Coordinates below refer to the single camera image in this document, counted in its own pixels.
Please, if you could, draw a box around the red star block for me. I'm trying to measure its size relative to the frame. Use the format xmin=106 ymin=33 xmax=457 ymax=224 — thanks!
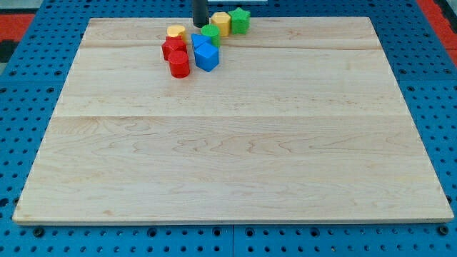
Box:
xmin=161 ymin=36 xmax=187 ymax=61

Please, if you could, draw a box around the green star block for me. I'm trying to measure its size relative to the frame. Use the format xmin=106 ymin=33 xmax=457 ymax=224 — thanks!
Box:
xmin=228 ymin=7 xmax=251 ymax=34

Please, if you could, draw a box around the light wooden board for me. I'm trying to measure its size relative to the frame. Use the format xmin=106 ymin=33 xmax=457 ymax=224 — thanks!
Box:
xmin=13 ymin=17 xmax=453 ymax=226

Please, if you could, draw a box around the blue cube block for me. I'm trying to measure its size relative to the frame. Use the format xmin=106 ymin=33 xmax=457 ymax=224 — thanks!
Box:
xmin=194 ymin=43 xmax=219 ymax=72

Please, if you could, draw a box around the red cylinder block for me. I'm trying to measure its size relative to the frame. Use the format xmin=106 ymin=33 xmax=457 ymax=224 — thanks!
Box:
xmin=168 ymin=51 xmax=190 ymax=79

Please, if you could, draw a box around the blue triangle block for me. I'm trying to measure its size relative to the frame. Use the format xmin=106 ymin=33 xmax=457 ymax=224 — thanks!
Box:
xmin=191 ymin=34 xmax=211 ymax=50

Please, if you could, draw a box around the green cylinder block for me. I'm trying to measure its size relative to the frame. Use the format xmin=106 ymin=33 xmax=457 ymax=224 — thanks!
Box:
xmin=201 ymin=24 xmax=221 ymax=48

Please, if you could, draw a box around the yellow hexagon block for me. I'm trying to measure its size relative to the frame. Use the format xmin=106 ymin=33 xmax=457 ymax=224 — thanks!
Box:
xmin=211 ymin=12 xmax=231 ymax=37

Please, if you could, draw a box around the yellow heart block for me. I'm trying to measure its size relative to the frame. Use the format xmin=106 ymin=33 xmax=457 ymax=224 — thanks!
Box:
xmin=166 ymin=25 xmax=186 ymax=41

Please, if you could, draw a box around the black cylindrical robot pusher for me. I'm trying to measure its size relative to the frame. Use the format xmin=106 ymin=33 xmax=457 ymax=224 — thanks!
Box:
xmin=191 ymin=0 xmax=209 ymax=28

